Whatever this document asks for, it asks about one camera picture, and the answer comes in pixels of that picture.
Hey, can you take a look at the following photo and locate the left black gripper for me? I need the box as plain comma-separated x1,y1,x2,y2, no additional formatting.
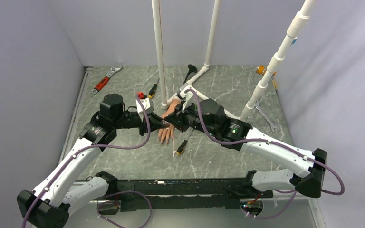
113,111,166,136

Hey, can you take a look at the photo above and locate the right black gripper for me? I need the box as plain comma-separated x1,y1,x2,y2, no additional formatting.
165,99,218,137

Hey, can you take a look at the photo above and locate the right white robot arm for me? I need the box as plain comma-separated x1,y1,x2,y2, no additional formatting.
165,99,327,199

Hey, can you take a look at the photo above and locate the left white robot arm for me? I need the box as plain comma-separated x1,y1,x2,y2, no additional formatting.
17,93,165,228

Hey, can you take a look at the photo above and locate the mannequin practice hand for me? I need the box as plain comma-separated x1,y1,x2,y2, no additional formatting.
157,96,181,144

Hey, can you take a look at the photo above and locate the black yellow screwdriver near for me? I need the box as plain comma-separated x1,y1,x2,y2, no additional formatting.
172,129,194,157

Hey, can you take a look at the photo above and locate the black yellow screwdriver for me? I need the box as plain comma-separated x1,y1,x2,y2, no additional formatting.
172,129,194,157
148,79,160,98

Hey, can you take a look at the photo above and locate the black yellow screwdriver far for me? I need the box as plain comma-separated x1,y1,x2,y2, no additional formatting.
148,79,160,98

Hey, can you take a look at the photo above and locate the red adjustable wrench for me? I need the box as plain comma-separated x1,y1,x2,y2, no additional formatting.
92,64,123,95

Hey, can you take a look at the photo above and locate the silver combination wrench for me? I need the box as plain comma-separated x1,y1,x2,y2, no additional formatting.
254,101,279,133

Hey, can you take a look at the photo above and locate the orange yellow tool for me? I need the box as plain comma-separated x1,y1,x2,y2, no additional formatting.
255,65,277,91

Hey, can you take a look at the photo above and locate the white angled PVC pole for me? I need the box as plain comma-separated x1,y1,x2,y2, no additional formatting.
239,0,316,121

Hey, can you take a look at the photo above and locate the white PVC pipe frame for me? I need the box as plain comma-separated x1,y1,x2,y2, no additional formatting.
151,0,243,122

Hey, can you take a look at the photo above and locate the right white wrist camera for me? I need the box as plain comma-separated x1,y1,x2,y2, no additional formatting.
179,85,194,113

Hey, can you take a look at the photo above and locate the black suction mount stalk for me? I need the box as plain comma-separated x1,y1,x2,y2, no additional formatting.
183,64,198,84

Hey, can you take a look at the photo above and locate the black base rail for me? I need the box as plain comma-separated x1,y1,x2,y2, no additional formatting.
96,178,273,212

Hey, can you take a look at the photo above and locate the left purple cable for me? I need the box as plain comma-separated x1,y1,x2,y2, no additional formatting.
21,94,153,228

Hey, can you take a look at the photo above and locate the purple cable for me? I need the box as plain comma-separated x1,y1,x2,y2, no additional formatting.
21,94,153,228
184,88,345,220

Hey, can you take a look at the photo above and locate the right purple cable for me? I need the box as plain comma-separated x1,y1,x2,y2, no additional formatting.
184,88,345,220

